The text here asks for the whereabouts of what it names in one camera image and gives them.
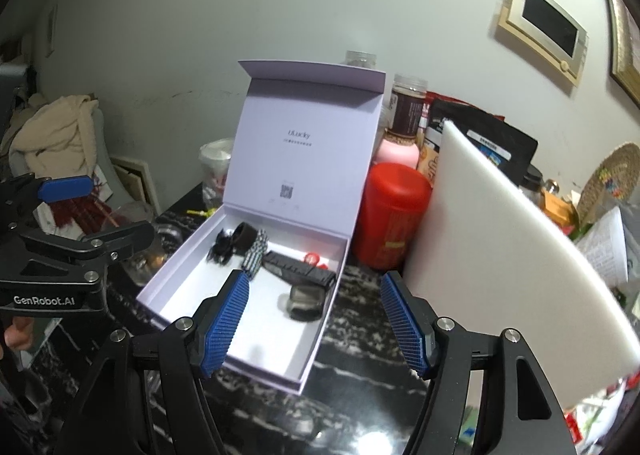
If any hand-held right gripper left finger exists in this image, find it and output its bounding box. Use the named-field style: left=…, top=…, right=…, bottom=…
left=52, top=270, right=251, bottom=455

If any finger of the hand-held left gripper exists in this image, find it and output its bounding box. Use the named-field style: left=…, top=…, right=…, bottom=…
left=0, top=174, right=95, bottom=233
left=10, top=221, right=156, bottom=287

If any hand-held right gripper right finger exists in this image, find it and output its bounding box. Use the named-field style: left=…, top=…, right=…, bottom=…
left=380, top=271, right=576, bottom=455

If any checkered hair band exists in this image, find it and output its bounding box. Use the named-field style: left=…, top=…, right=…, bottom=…
left=241, top=229, right=270, bottom=281

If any black ring hair tie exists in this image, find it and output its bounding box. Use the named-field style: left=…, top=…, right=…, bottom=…
left=231, top=222, right=260, bottom=256

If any black toothed hair clip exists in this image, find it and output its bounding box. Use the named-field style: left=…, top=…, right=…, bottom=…
left=261, top=249, right=338, bottom=289

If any red hair clip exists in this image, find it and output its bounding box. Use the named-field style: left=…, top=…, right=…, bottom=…
left=302, top=250, right=331, bottom=271

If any lavender gift box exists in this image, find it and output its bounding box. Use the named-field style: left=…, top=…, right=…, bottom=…
left=136, top=60, right=388, bottom=396

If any person's left hand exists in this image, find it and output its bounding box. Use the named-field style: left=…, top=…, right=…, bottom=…
left=2, top=317, right=34, bottom=352

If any red scarf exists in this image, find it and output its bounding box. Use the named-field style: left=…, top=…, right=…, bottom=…
left=49, top=184, right=121, bottom=231

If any glass mug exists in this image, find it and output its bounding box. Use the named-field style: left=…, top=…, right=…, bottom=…
left=112, top=199, right=184, bottom=281

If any beige garment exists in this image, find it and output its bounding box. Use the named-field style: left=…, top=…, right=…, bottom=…
left=8, top=94, right=101, bottom=181

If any black claw hair clip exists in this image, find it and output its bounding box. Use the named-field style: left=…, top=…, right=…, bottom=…
left=207, top=228, right=236, bottom=266

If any grey earbud case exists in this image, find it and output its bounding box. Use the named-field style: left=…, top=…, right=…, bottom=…
left=278, top=284, right=325, bottom=322

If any red canister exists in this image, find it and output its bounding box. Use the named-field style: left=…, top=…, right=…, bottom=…
left=349, top=162, right=434, bottom=271

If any white foam board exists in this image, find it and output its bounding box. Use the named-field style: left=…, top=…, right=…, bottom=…
left=402, top=120, right=640, bottom=412

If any plastic cup with lid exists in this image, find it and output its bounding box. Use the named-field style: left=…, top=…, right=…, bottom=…
left=198, top=137, right=235, bottom=211

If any printed snack packet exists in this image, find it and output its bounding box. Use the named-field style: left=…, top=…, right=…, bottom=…
left=417, top=104, right=444, bottom=186

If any pink bottle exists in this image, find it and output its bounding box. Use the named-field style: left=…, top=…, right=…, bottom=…
left=372, top=134, right=421, bottom=170

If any orange packet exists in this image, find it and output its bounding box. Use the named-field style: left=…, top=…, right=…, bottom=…
left=542, top=189, right=576, bottom=231

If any glass jar black lid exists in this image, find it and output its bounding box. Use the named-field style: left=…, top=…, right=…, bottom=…
left=519, top=164, right=546, bottom=206

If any white paper sheet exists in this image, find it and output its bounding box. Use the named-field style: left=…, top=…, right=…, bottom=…
left=574, top=207, right=629, bottom=289

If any black pouch bag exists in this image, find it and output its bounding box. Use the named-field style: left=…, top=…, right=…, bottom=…
left=424, top=95, right=540, bottom=186

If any brown jar white lid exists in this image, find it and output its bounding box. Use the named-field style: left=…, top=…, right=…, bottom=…
left=387, top=74, right=430, bottom=141

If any clear jar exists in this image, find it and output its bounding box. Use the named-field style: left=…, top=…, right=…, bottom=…
left=344, top=49, right=377, bottom=70

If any cream wooden frame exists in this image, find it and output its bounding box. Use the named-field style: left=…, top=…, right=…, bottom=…
left=108, top=154, right=162, bottom=216

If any wall intercom panel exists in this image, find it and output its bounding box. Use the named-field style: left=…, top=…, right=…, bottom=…
left=494, top=0, right=590, bottom=88

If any gold picture frame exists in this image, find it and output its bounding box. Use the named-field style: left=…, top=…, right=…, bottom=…
left=599, top=0, right=640, bottom=111

